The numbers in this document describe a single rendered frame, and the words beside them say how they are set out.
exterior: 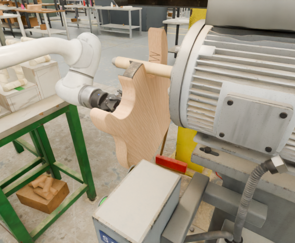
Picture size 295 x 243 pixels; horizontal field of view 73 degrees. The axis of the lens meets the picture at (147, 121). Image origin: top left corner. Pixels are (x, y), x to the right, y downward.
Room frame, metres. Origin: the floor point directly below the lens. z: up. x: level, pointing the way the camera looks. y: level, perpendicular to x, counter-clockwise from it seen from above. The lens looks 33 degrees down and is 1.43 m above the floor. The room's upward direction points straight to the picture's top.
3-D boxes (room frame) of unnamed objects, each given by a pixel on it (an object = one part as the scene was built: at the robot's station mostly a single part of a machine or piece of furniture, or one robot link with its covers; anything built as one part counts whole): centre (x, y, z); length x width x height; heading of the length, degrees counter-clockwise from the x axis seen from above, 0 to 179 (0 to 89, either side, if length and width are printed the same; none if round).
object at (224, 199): (0.28, -0.20, 1.02); 0.13 x 0.04 x 0.04; 59
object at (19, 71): (0.96, 0.63, 1.07); 0.03 x 0.03 x 0.09
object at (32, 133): (1.30, 0.91, 0.45); 0.05 x 0.05 x 0.90; 59
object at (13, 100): (0.97, 0.73, 0.98); 0.27 x 0.16 x 0.09; 59
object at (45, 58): (1.06, 0.56, 1.12); 0.11 x 0.03 x 0.03; 149
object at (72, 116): (1.01, 0.44, 0.45); 0.05 x 0.05 x 0.90; 59
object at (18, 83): (0.92, 0.65, 1.04); 0.11 x 0.03 x 0.03; 149
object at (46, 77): (1.10, 0.64, 1.02); 0.27 x 0.15 x 0.17; 59
